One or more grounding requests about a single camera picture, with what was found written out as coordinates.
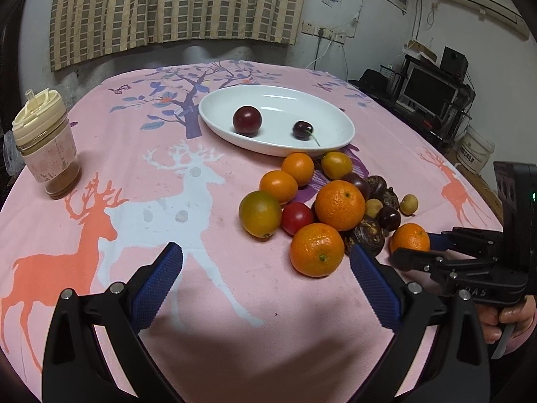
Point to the pink cup cream lid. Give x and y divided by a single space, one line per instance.
43 136

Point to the black monitor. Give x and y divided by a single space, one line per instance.
424 90

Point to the black speaker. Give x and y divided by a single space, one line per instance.
454 63

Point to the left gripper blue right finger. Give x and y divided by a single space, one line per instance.
380 285

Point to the yellowish small orange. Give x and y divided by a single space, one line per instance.
336 165

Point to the large mandarin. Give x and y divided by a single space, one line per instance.
340 205
316 250

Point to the black shelf rack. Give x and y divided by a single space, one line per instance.
441 134

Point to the checked beige curtain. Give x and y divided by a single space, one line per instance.
83 30

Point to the dark purple plum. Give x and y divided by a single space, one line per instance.
361 184

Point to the white wall power strip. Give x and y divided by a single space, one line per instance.
334 34

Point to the wrinkled dark passion fruit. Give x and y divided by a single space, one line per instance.
367 234

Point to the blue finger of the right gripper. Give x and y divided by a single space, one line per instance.
428 262
468 241

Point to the white plastic bucket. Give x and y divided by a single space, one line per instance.
474 150

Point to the small longan outer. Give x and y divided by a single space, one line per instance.
409 205

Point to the large front mandarin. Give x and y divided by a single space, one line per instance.
316 250

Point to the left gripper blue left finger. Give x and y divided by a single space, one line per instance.
151 284

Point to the dark cherry in pile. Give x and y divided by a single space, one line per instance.
389 218

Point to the green yellow orange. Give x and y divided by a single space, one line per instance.
260 214

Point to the small mandarin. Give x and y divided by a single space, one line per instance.
410 236

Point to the small longan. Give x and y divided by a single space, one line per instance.
373 207
409 205

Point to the dark red plum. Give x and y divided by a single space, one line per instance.
247 120

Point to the pink deer tablecloth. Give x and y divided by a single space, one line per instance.
240 324

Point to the right hand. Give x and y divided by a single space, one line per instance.
522 316

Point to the red cherry tomato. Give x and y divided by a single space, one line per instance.
295 216

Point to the small longan inner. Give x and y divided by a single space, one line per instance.
373 207

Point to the white oval plate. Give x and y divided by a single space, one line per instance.
280 108

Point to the dark cherry with stem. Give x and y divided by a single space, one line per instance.
304 131

